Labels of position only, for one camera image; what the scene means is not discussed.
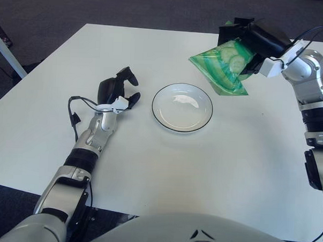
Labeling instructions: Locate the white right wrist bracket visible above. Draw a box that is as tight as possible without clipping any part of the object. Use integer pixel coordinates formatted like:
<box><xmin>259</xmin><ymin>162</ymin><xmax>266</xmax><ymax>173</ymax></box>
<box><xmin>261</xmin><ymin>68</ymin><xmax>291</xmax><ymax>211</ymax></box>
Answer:
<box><xmin>259</xmin><ymin>38</ymin><xmax>306</xmax><ymax>80</ymax></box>

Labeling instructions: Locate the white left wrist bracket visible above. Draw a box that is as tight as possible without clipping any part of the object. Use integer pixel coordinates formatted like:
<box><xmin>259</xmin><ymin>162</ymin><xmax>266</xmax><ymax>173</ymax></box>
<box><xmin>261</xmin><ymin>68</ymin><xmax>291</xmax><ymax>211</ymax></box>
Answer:
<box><xmin>95</xmin><ymin>95</ymin><xmax>130</xmax><ymax>115</ymax></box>

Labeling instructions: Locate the black box under side table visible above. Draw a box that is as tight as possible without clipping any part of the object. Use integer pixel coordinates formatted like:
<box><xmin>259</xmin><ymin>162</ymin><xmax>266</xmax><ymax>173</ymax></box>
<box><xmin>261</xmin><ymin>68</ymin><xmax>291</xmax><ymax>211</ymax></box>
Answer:
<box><xmin>0</xmin><ymin>22</ymin><xmax>15</xmax><ymax>48</ymax></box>

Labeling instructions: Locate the grey robot torso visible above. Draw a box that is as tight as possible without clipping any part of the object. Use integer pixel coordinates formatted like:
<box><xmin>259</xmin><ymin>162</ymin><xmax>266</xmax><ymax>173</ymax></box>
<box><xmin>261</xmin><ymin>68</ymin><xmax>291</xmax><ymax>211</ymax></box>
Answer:
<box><xmin>73</xmin><ymin>208</ymin><xmax>319</xmax><ymax>242</ymax></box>

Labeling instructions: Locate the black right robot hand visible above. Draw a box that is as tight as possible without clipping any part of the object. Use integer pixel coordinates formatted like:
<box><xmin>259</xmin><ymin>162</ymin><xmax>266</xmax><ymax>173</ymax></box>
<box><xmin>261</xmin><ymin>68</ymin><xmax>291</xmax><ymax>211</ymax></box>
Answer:
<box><xmin>216</xmin><ymin>16</ymin><xmax>292</xmax><ymax>84</ymax></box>

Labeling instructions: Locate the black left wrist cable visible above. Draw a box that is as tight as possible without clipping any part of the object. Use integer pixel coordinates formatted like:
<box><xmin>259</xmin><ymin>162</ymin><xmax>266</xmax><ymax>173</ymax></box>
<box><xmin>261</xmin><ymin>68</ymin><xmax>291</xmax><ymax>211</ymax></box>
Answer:
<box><xmin>66</xmin><ymin>95</ymin><xmax>104</xmax><ymax>143</ymax></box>

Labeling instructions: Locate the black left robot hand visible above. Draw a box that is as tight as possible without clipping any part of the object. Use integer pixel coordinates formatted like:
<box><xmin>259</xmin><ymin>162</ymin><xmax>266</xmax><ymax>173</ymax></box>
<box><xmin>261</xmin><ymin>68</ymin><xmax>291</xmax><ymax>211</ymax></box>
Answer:
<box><xmin>96</xmin><ymin>66</ymin><xmax>143</xmax><ymax>112</ymax></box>

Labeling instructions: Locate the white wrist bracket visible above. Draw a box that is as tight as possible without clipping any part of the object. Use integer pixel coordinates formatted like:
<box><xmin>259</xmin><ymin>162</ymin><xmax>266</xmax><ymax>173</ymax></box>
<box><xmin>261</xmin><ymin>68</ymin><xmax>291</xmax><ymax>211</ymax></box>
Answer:
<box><xmin>259</xmin><ymin>38</ymin><xmax>306</xmax><ymax>80</ymax></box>
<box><xmin>95</xmin><ymin>95</ymin><xmax>130</xmax><ymax>115</ymax></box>

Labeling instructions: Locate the green potato chips bag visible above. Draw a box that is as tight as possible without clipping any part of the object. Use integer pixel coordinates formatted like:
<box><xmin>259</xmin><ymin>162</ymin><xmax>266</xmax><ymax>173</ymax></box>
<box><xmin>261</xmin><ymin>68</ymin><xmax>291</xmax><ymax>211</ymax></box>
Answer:
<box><xmin>187</xmin><ymin>18</ymin><xmax>253</xmax><ymax>97</ymax></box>

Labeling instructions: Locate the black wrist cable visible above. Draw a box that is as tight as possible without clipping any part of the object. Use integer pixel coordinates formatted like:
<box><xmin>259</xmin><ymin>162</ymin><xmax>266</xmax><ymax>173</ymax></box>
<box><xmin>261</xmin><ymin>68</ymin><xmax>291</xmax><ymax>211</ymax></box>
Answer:
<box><xmin>276</xmin><ymin>22</ymin><xmax>323</xmax><ymax>70</ymax></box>
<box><xmin>66</xmin><ymin>95</ymin><xmax>104</xmax><ymax>143</ymax></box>

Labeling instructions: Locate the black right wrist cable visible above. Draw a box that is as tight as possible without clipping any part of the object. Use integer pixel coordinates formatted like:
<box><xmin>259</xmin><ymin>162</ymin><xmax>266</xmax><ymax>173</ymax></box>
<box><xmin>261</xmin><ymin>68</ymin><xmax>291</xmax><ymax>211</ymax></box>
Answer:
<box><xmin>276</xmin><ymin>22</ymin><xmax>323</xmax><ymax>70</ymax></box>

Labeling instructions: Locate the white plate with black rim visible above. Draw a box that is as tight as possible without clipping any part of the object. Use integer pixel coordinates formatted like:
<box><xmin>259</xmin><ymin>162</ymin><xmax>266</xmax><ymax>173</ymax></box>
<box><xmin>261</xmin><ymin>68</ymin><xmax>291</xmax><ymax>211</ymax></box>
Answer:
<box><xmin>151</xmin><ymin>82</ymin><xmax>215</xmax><ymax>134</ymax></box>

